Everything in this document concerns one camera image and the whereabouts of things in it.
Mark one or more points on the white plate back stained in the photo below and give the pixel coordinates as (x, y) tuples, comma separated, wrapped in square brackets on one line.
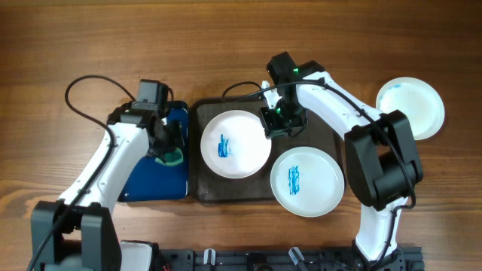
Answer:
[(233, 144)]

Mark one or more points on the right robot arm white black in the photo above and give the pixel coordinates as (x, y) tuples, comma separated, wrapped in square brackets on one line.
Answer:
[(382, 161)]

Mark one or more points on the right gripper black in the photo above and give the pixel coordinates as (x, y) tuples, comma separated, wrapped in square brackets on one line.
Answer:
[(281, 126)]

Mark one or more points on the blue water tray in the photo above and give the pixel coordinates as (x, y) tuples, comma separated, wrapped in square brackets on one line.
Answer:
[(152, 181)]

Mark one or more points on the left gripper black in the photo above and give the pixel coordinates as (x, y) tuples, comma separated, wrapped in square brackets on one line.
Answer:
[(177, 141)]

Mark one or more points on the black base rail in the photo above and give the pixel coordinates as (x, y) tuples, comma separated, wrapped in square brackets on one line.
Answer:
[(327, 259)]

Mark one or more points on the white plate front stained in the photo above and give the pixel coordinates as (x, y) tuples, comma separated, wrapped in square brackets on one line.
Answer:
[(307, 182)]

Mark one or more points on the green yellow sponge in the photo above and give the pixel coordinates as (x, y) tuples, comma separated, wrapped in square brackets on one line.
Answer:
[(173, 158)]

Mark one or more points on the white plate stained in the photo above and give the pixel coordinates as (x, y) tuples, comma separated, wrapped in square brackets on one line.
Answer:
[(307, 182), (419, 101), (233, 144)]

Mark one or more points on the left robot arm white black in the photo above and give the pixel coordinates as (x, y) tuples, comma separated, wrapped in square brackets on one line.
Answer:
[(76, 232)]

